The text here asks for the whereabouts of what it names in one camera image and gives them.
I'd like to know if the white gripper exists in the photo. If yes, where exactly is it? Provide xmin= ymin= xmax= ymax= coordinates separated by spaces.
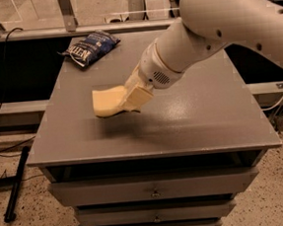
xmin=119 ymin=40 xmax=182 ymax=112

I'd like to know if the yellow sponge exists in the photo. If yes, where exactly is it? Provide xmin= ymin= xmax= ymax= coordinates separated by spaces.
xmin=92 ymin=85 xmax=126 ymax=117

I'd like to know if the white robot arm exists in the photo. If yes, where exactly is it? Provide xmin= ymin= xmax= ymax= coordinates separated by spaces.
xmin=119 ymin=0 xmax=283 ymax=112

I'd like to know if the blue chip bag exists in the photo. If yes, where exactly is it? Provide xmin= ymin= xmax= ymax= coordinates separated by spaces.
xmin=60 ymin=31 xmax=120 ymax=69

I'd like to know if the grey drawer cabinet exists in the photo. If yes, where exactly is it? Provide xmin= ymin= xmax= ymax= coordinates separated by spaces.
xmin=28 ymin=31 xmax=281 ymax=226

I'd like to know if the top grey drawer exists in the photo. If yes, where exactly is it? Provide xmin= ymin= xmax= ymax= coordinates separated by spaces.
xmin=49 ymin=167 xmax=258 ymax=206

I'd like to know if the middle grey drawer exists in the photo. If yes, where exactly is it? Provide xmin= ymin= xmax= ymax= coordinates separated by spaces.
xmin=75 ymin=199 xmax=236 ymax=226

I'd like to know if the black floor bar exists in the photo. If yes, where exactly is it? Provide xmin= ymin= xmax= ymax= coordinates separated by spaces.
xmin=4 ymin=147 xmax=30 ymax=223

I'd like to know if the metal railing frame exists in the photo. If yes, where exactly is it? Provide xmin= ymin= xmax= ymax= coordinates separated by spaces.
xmin=0 ymin=0 xmax=283 ymax=45

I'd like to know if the white cable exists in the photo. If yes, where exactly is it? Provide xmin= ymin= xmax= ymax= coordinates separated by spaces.
xmin=258 ymin=75 xmax=283 ymax=113

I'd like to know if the black cable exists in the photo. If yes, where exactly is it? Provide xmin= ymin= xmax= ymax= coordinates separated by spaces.
xmin=0 ymin=26 xmax=38 ymax=159

